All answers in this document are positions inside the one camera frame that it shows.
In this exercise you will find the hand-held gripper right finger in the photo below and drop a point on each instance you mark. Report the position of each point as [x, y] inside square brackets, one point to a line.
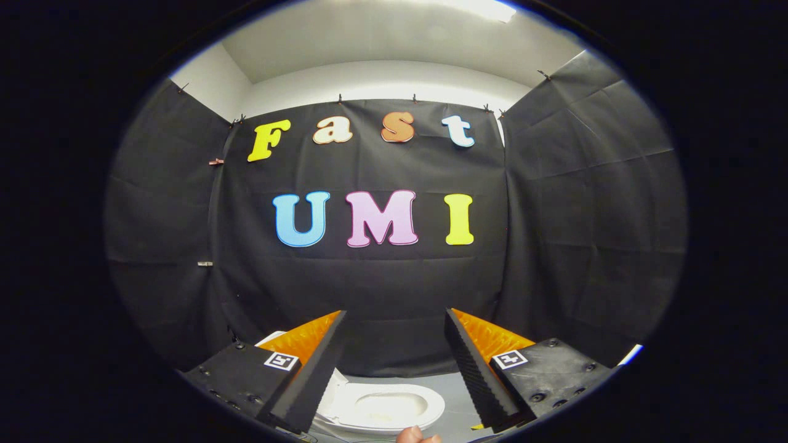
[477, 369]

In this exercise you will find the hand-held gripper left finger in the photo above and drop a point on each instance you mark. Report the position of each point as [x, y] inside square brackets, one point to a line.
[317, 369]

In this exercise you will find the white toilet lid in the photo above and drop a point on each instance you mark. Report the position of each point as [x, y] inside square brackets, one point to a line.
[332, 384]

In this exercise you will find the white toilet seat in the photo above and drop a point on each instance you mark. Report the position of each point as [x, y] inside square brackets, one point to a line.
[431, 406]

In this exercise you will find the white ceramic toilet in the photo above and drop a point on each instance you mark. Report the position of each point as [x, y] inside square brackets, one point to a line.
[385, 406]

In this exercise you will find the black backdrop cloth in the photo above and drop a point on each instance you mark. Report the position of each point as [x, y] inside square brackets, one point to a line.
[369, 289]

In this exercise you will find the white board panel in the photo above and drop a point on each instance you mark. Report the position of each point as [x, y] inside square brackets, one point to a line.
[631, 354]

